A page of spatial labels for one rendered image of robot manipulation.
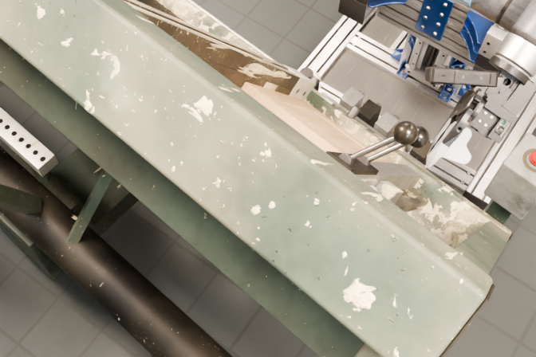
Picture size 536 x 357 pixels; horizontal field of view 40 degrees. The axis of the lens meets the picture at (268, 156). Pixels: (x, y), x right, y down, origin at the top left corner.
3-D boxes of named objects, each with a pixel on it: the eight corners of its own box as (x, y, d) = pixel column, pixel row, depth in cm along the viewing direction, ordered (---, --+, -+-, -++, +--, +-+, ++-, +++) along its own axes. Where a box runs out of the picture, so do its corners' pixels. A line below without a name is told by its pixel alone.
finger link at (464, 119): (451, 149, 118) (483, 104, 117) (443, 143, 118) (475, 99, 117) (446, 144, 123) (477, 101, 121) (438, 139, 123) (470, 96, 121)
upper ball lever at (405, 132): (347, 174, 118) (423, 139, 114) (340, 174, 114) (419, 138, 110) (337, 152, 118) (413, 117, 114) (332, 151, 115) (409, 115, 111)
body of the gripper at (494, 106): (497, 147, 119) (543, 86, 116) (453, 118, 118) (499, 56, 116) (486, 140, 126) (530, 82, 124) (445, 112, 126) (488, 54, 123)
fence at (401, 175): (412, 189, 181) (422, 176, 180) (286, 199, 92) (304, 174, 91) (396, 177, 182) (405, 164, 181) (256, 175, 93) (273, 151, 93)
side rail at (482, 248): (482, 272, 174) (510, 235, 172) (395, 406, 71) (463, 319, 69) (461, 256, 176) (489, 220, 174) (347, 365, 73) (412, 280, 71)
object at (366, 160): (364, 174, 129) (434, 143, 125) (359, 174, 125) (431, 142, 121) (356, 154, 130) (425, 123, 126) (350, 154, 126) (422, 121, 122)
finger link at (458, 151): (453, 186, 121) (487, 140, 119) (423, 166, 121) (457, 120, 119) (450, 182, 124) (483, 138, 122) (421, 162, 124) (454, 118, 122)
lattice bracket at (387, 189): (395, 204, 142) (403, 191, 142) (388, 205, 136) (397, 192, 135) (378, 191, 143) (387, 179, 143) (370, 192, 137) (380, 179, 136)
